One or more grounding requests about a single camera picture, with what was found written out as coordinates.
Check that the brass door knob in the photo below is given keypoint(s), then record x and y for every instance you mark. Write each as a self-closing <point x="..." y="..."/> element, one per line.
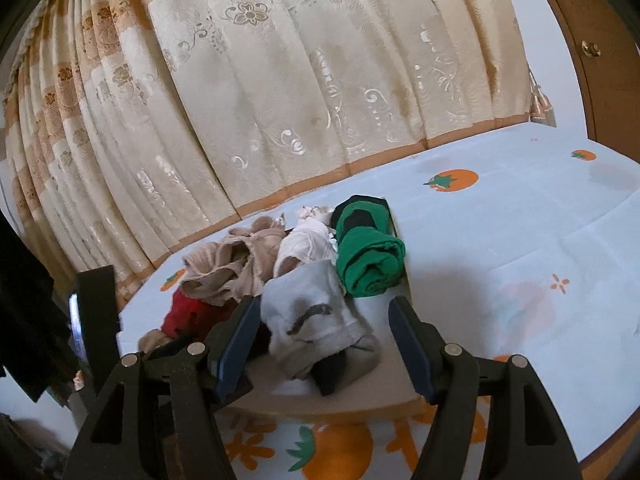
<point x="590" y="49"/>

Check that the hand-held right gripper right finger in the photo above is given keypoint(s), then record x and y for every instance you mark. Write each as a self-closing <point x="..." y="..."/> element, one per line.
<point x="412" y="350"/>

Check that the curtain tassel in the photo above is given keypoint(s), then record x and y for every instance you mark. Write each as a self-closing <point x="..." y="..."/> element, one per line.
<point x="541" y="102"/>

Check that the pink underwear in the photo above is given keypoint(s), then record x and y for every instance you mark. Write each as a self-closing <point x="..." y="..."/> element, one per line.
<point x="155" y="341"/>

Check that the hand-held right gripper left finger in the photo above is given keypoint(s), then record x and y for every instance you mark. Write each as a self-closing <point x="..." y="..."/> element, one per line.
<point x="240" y="345"/>

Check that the wooden door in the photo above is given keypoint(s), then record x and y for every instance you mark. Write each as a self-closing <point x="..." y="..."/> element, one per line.
<point x="600" y="10"/>

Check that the white underwear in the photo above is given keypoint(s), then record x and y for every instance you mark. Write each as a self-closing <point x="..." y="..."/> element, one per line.
<point x="305" y="245"/>

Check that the dark red underwear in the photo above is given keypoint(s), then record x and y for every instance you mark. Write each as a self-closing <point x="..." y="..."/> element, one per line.
<point x="187" y="312"/>

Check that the white orange print tablecloth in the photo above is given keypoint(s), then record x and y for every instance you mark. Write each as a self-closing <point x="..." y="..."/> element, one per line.
<point x="500" y="240"/>

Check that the beige underwear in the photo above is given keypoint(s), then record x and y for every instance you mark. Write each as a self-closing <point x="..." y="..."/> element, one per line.
<point x="220" y="270"/>

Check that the brown wooden desk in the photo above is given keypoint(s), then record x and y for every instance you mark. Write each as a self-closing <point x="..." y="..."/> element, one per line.
<point x="607" y="466"/>

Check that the cardboard board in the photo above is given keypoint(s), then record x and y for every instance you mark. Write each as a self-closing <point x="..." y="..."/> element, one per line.
<point x="370" y="396"/>

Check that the green black striped underwear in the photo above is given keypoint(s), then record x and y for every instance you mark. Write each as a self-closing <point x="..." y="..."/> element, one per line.
<point x="370" y="260"/>

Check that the grey white sock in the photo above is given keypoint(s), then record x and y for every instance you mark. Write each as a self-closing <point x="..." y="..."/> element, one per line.
<point x="310" y="295"/>

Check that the cream patterned curtain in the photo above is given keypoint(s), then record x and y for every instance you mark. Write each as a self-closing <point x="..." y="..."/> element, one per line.
<point x="250" y="85"/>

